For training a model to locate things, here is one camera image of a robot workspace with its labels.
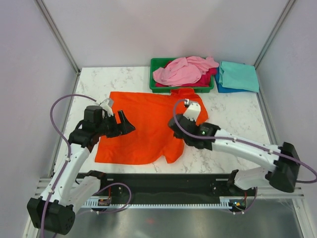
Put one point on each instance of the white slotted cable duct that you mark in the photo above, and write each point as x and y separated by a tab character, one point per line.
104	203

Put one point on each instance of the orange t shirt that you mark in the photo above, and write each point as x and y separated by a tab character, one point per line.
152	138

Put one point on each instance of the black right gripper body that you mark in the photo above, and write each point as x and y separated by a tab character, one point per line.
186	139

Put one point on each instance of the blue folded t shirt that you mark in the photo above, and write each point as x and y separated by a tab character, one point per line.
221	88

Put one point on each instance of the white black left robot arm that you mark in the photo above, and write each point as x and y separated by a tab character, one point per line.
56	208

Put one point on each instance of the right aluminium frame post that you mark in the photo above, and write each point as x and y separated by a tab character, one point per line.
276	28

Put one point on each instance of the teal folded t shirt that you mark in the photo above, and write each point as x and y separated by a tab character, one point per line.
237	75

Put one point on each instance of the left aluminium frame post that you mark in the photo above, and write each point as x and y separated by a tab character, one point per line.
57	34

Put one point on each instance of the pink t shirt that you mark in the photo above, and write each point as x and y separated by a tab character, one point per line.
203	64

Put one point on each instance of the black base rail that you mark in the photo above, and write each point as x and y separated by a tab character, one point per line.
167	187

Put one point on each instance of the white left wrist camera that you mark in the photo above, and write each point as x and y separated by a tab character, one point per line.
107	105

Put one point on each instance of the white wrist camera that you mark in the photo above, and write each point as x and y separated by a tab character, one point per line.
193	110
107	105

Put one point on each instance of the aluminium frame post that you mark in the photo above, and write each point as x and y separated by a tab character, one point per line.
276	28
57	34

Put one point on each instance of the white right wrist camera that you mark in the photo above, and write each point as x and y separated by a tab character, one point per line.
193	110

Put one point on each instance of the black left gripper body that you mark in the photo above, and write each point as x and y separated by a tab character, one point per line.
109	127

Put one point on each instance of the green plastic bin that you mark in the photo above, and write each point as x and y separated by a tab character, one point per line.
161	62

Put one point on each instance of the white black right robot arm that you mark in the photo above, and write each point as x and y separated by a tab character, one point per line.
278	166

